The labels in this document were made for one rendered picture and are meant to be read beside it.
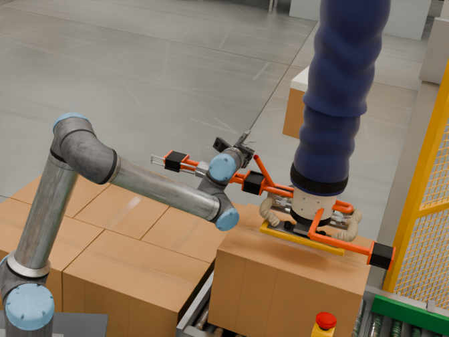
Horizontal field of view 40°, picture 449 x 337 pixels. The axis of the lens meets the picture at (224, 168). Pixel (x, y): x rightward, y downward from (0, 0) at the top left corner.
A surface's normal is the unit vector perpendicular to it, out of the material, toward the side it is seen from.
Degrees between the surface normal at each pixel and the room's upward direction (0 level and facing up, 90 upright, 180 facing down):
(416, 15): 90
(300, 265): 0
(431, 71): 90
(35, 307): 9
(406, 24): 90
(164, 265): 0
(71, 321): 0
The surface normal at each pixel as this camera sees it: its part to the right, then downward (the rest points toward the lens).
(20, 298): 0.22, -0.79
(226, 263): -0.35, 0.42
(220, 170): -0.23, 0.15
